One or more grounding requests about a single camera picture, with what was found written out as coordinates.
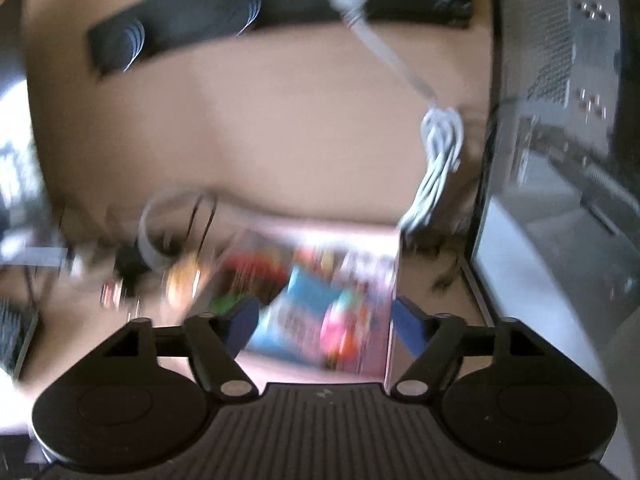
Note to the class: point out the computer monitor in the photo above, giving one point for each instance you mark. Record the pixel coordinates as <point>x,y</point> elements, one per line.
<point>15,160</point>

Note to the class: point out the pink cardboard box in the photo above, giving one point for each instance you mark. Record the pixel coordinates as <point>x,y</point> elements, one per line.
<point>385,310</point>

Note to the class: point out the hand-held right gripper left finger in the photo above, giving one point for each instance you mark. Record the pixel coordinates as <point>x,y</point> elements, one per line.
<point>242,322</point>

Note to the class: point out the black power adapter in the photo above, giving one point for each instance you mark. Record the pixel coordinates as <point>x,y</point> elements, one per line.
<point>131,262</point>

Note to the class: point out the white pink lace pouch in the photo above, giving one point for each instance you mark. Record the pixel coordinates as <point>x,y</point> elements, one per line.
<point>370,275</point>

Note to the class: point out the crochet doll green sweater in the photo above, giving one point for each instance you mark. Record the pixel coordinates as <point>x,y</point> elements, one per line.
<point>245,275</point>

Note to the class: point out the black keyboard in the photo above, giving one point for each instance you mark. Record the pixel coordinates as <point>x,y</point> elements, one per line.
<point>15,335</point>

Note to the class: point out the yellow snack packet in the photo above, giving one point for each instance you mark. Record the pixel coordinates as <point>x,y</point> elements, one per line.
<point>182,277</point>

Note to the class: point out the white power strip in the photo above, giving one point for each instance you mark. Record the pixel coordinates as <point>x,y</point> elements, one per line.
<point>35,254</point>

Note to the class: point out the blue and white packet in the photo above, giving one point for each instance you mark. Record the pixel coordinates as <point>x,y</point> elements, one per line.
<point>300,310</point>

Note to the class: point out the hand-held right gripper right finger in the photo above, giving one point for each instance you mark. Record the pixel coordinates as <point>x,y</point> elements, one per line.
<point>407,327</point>

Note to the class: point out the computer case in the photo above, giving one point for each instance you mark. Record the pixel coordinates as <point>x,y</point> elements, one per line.
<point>560,160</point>

